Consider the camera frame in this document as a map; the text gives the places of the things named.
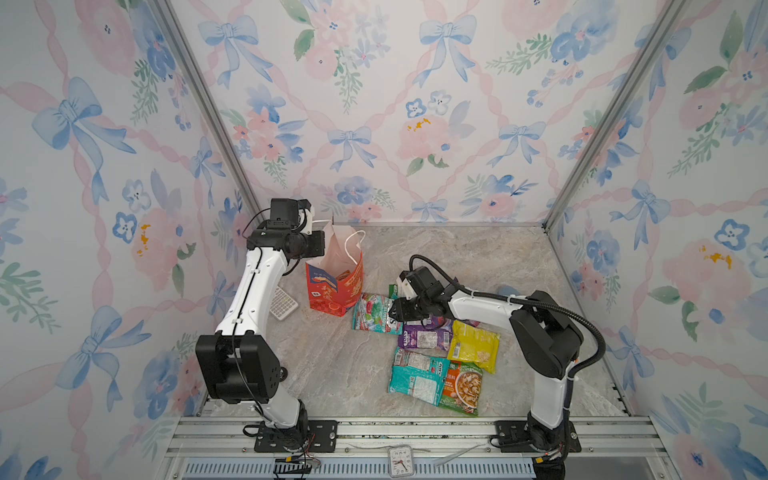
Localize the red paper gift bag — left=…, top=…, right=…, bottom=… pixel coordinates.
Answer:
left=306, top=222, right=365, bottom=317

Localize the Fox's mint blossom candy bag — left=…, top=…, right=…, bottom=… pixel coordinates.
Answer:
left=352, top=293, right=403, bottom=335

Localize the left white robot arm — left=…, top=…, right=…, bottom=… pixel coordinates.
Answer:
left=195, top=229, right=326, bottom=430

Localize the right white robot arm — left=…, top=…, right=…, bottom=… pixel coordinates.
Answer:
left=389, top=291, right=583, bottom=453

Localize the purple snack packet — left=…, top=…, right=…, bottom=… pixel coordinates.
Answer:
left=398, top=316, right=453, bottom=352

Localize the yellow snack packet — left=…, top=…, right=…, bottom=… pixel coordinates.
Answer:
left=447, top=321, right=501, bottom=374

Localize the white calculator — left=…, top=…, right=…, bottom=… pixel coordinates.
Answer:
left=269, top=287, right=299, bottom=321

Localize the teal snack packet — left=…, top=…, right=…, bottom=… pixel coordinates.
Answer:
left=388, top=347, right=450, bottom=406

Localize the green noodle packet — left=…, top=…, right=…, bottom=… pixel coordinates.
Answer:
left=438, top=361, right=483, bottom=416

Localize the small white clock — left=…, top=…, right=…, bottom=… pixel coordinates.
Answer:
left=387, top=445, right=415, bottom=479

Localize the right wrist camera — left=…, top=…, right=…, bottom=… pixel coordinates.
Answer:
left=398, top=267, right=445, bottom=300

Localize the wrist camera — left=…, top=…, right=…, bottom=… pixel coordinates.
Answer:
left=259, top=198, right=314, bottom=234
left=398, top=267, right=445, bottom=300

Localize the black corrugated cable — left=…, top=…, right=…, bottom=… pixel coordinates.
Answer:
left=408, top=254, right=607, bottom=379

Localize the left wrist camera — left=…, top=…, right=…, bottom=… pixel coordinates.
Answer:
left=259, top=198, right=314, bottom=234

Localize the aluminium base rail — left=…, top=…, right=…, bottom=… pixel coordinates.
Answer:
left=155, top=417, right=681, bottom=479

